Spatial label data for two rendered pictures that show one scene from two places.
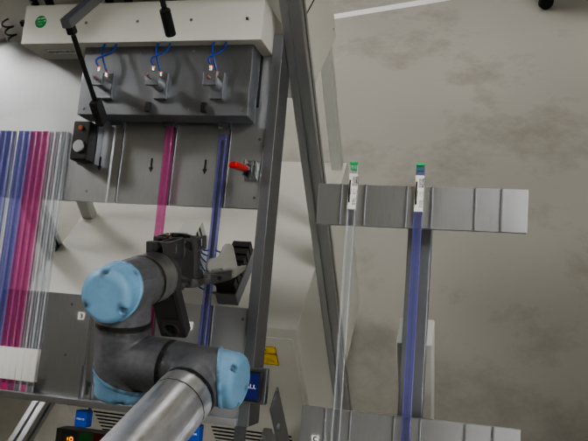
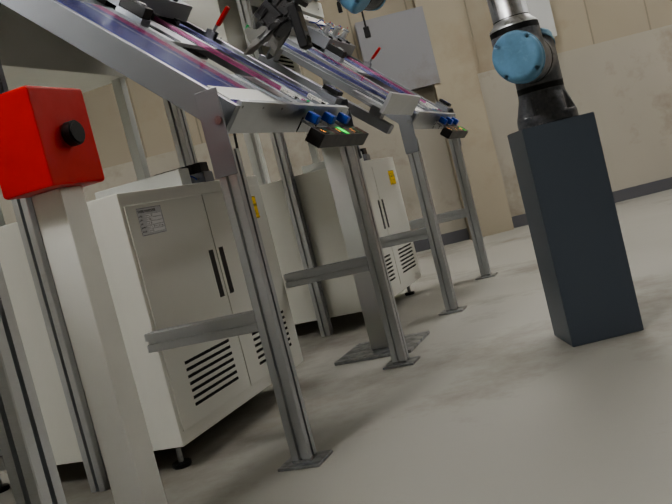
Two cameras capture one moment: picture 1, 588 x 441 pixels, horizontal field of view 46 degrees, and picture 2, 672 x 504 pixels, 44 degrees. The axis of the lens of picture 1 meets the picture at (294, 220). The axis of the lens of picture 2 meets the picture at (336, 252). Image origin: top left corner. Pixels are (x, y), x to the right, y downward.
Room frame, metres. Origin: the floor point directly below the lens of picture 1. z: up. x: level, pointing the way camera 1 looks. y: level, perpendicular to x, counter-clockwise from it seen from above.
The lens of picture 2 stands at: (0.77, 2.44, 0.49)
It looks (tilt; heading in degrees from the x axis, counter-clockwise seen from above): 3 degrees down; 272
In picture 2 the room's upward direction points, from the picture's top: 14 degrees counter-clockwise
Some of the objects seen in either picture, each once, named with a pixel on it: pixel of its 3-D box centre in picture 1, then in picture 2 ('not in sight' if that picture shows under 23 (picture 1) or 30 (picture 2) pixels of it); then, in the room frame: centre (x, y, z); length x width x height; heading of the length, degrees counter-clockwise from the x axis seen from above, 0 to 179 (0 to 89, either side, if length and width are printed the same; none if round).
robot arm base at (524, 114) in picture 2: not in sight; (544, 104); (0.26, 0.30, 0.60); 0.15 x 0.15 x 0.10
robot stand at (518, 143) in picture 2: not in sight; (573, 229); (0.26, 0.30, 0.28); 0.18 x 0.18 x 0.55; 1
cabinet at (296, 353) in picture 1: (217, 311); (123, 324); (1.46, 0.26, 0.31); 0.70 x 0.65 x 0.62; 71
